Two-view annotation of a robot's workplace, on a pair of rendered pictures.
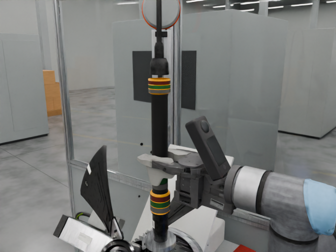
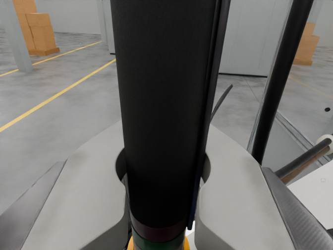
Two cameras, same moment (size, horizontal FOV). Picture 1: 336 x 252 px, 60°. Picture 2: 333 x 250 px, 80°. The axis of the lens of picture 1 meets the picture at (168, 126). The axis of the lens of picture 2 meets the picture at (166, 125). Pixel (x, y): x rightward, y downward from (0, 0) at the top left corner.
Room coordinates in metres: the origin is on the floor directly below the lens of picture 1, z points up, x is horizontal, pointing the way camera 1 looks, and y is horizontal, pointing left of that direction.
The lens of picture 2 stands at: (0.53, -0.05, 1.56)
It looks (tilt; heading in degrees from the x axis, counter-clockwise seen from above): 31 degrees down; 55
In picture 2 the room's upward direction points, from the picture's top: 2 degrees clockwise
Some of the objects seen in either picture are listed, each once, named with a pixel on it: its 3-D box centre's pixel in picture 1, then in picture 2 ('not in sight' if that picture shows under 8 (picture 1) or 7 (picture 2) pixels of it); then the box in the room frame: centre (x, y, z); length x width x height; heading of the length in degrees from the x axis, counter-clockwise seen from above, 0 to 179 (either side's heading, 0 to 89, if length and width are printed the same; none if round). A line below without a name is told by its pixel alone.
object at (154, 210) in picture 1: (160, 206); not in sight; (0.57, 0.02, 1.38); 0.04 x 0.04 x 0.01
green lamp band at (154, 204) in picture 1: (160, 200); not in sight; (0.57, 0.02, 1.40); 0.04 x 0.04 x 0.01
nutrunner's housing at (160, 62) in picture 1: (159, 157); not in sight; (0.57, 0.02, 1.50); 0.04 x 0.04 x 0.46
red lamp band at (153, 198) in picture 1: (160, 195); not in sight; (0.57, 0.02, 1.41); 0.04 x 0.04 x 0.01
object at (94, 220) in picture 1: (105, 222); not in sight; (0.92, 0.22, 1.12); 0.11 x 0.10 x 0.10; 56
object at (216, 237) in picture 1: (201, 233); not in sight; (1.16, -0.15, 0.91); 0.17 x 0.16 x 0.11; 146
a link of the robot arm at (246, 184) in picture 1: (250, 188); not in sight; (0.47, -0.14, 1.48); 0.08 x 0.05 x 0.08; 146
